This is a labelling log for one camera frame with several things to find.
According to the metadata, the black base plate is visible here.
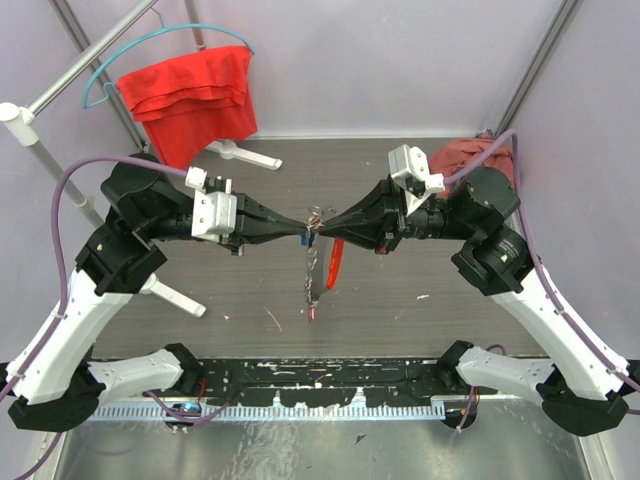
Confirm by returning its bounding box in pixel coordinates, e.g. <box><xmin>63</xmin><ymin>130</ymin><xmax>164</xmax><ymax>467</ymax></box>
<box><xmin>203</xmin><ymin>358</ymin><xmax>469</xmax><ymax>408</ymax></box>

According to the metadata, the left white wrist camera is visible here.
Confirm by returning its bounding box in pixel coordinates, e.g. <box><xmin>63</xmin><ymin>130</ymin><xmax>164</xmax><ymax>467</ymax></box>
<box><xmin>185</xmin><ymin>167</ymin><xmax>238</xmax><ymax>242</ymax></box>

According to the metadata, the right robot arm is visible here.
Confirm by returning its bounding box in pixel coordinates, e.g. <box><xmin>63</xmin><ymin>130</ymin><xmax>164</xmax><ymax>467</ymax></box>
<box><xmin>319</xmin><ymin>167</ymin><xmax>639</xmax><ymax>436</ymax></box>

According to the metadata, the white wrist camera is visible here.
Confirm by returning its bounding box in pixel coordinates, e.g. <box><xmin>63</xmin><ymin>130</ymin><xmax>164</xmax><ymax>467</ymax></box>
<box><xmin>388</xmin><ymin>144</ymin><xmax>445</xmax><ymax>216</ymax></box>
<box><xmin>185</xmin><ymin>167</ymin><xmax>238</xmax><ymax>242</ymax></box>

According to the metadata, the red cloth on hanger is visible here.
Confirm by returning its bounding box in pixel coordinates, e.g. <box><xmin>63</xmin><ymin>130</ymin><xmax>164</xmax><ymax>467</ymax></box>
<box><xmin>117</xmin><ymin>46</ymin><xmax>258</xmax><ymax>169</ymax></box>

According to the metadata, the white clothes rack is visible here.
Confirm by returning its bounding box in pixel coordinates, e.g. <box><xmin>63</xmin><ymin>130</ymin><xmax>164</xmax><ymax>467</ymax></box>
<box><xmin>1</xmin><ymin>1</ymin><xmax>275</xmax><ymax>328</ymax></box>

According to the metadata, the metal key organizer red handle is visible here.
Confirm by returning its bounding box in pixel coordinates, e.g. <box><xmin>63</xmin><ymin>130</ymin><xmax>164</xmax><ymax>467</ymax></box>
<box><xmin>298</xmin><ymin>204</ymin><xmax>346</xmax><ymax>324</ymax></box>

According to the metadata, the teal clothes hanger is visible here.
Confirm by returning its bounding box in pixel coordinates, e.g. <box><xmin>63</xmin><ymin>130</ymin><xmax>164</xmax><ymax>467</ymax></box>
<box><xmin>81</xmin><ymin>7</ymin><xmax>255</xmax><ymax>109</ymax></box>

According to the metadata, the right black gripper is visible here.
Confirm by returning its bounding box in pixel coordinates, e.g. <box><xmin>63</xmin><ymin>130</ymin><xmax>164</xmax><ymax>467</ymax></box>
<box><xmin>319</xmin><ymin>170</ymin><xmax>478</xmax><ymax>254</ymax></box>

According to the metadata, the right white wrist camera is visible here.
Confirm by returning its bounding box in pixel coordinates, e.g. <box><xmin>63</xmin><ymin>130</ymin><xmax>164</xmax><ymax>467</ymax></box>
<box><xmin>388</xmin><ymin>144</ymin><xmax>445</xmax><ymax>216</ymax></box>

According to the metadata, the white cable duct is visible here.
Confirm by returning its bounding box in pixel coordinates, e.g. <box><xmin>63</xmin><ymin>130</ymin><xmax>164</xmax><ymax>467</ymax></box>
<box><xmin>90</xmin><ymin>401</ymin><xmax>446</xmax><ymax>422</ymax></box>

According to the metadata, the pink shirt grey trim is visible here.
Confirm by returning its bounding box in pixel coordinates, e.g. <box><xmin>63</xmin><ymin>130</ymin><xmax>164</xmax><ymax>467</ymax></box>
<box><xmin>429</xmin><ymin>130</ymin><xmax>521</xmax><ymax>191</ymax></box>

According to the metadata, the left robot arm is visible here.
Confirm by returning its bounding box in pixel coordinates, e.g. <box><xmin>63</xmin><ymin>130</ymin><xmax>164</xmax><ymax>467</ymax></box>
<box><xmin>1</xmin><ymin>154</ymin><xmax>307</xmax><ymax>433</ymax></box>

